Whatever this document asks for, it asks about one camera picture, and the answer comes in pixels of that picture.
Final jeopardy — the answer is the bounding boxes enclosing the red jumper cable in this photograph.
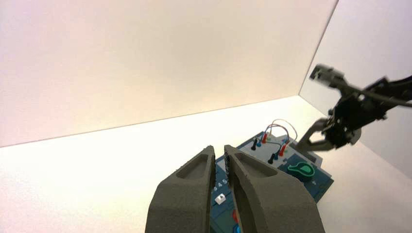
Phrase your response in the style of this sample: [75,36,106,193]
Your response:
[261,124,291,157]

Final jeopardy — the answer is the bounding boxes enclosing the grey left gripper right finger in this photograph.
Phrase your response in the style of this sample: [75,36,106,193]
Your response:
[223,145,326,233]

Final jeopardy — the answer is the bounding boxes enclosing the green pointer knob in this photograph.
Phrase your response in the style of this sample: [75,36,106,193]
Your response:
[287,162,315,182]

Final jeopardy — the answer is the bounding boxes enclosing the grey right arm cable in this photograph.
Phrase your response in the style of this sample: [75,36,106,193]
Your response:
[351,88,412,108]

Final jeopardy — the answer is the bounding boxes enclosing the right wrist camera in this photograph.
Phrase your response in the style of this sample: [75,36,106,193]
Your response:
[309,64,361,97]

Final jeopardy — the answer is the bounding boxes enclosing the blue jumper cable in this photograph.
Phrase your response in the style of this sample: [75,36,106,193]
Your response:
[257,124,292,161]

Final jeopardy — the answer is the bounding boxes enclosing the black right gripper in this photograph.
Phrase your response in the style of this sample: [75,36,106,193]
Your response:
[295,93,387,152]

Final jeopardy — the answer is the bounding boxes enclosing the black jumper cable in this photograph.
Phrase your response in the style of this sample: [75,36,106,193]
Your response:
[251,137,284,165]

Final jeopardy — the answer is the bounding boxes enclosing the grey jumper cable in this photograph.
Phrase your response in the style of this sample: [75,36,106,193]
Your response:
[267,119,298,145]

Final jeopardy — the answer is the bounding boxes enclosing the blue task board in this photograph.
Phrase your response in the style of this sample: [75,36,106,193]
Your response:
[209,131,334,233]

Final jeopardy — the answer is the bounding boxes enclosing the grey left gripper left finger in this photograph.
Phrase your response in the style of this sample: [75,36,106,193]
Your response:
[145,145,216,233]

